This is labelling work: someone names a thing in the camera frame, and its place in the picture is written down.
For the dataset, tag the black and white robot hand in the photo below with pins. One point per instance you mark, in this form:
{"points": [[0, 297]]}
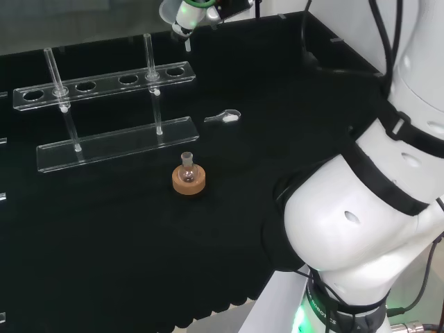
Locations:
{"points": [[190, 15]]}

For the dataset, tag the clear plastic funnel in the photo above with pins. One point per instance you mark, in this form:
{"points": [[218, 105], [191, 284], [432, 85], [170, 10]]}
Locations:
{"points": [[166, 12]]}

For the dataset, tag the clear weighing funnel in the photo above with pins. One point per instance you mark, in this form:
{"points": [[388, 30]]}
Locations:
{"points": [[229, 117]]}

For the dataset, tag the clear acrylic funnel stand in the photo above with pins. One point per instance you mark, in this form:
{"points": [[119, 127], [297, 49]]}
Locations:
{"points": [[114, 145]]}

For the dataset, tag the clear glass round-bottom flask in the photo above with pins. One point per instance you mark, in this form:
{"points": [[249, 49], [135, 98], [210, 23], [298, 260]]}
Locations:
{"points": [[189, 171]]}

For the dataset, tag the black bench cloth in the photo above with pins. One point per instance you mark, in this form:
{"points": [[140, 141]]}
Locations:
{"points": [[138, 243]]}

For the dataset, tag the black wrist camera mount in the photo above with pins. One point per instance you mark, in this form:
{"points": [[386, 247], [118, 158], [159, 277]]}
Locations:
{"points": [[234, 7]]}

